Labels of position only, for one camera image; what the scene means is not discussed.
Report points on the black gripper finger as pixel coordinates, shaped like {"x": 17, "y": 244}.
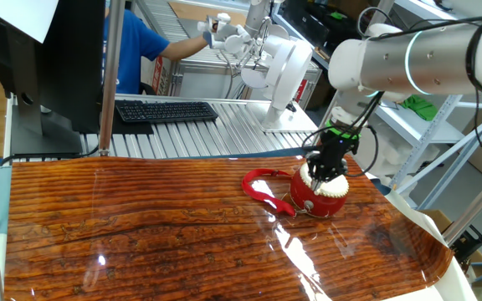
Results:
{"x": 336, "y": 171}
{"x": 315, "y": 169}

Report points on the white metal shelf rack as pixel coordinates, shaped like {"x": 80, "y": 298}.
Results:
{"x": 427, "y": 134}

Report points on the brown flat board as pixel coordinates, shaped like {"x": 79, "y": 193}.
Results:
{"x": 191, "y": 11}

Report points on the white haptic control device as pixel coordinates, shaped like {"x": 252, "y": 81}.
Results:
{"x": 285, "y": 71}

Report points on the small green item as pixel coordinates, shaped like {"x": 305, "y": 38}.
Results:
{"x": 338, "y": 16}

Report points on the red drum with white head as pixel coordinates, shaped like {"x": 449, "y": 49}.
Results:
{"x": 316, "y": 205}

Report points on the silver background robot arm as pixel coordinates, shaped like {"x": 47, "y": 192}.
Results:
{"x": 254, "y": 16}

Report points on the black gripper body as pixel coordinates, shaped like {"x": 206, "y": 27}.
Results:
{"x": 337, "y": 148}

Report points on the person in blue shirt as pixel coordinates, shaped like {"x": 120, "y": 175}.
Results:
{"x": 132, "y": 50}

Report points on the white paper sheet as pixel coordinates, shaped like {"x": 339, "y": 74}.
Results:
{"x": 23, "y": 16}

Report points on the aluminium frame cabinet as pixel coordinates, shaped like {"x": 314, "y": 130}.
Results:
{"x": 199, "y": 83}

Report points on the black keyboard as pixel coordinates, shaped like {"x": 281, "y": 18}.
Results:
{"x": 165, "y": 112}

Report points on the red and white box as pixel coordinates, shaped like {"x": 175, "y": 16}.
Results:
{"x": 157, "y": 75}

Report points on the black desk pad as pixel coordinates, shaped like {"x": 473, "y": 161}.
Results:
{"x": 128, "y": 128}

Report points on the glossy wood grain mat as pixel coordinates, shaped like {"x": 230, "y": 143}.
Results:
{"x": 140, "y": 230}

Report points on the round metal pole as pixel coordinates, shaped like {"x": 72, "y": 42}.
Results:
{"x": 109, "y": 83}

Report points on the black computer monitor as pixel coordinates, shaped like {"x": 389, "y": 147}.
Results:
{"x": 73, "y": 62}

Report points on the bright green cloth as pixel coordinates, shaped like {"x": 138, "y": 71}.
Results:
{"x": 421, "y": 108}

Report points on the white foam packaging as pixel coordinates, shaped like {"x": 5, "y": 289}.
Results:
{"x": 387, "y": 154}

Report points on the black perforated bracket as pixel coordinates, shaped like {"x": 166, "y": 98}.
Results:
{"x": 469, "y": 244}

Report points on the aluminium frame profile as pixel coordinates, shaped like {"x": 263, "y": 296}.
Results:
{"x": 475, "y": 205}

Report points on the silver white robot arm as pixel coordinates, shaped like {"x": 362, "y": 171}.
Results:
{"x": 391, "y": 62}

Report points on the black equipment case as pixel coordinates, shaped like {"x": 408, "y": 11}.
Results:
{"x": 308, "y": 21}

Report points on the person's blue gloved hand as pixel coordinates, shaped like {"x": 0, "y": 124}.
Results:
{"x": 209, "y": 38}

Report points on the person's bare forearm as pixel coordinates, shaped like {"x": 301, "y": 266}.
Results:
{"x": 182, "y": 49}

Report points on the brown cardboard box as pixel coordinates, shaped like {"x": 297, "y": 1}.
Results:
{"x": 435, "y": 217}

